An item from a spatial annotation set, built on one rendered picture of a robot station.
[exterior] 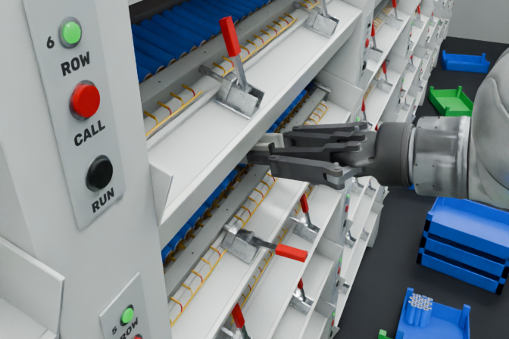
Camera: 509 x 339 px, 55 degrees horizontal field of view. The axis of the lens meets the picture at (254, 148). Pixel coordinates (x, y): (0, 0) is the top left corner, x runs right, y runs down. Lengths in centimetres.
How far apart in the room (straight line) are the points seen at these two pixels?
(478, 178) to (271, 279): 40
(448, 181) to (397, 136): 7
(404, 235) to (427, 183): 157
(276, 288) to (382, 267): 118
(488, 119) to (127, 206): 24
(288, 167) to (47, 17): 39
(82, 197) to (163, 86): 19
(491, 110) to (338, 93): 58
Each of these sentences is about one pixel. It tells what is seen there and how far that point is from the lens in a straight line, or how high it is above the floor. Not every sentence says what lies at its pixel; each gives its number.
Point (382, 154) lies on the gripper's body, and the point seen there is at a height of 105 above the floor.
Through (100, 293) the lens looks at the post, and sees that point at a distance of 32.
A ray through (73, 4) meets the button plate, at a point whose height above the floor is 128.
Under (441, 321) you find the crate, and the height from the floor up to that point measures 1.
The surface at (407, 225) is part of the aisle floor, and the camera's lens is 217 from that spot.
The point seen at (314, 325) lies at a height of 37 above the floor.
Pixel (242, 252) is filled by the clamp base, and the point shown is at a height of 94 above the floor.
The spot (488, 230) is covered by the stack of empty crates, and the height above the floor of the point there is 16.
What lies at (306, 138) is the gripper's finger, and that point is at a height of 103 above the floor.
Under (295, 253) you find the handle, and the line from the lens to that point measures 56.
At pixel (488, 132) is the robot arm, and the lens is 37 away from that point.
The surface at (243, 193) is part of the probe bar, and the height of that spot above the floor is 97.
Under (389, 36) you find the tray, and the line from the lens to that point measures 135.
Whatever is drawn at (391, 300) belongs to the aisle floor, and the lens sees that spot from 185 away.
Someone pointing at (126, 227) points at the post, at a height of 114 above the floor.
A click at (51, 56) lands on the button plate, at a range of 24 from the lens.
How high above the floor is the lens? 134
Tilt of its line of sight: 31 degrees down
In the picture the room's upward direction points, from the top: straight up
